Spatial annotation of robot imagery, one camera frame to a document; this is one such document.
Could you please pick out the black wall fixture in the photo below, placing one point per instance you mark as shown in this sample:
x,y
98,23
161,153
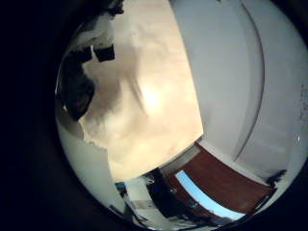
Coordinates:
x,y
276,177

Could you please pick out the narrow door window pane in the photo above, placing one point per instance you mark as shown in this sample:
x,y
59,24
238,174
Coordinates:
x,y
195,189

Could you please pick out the white whiteboard wall panel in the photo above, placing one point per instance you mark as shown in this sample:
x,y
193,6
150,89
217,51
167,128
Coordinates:
x,y
231,64

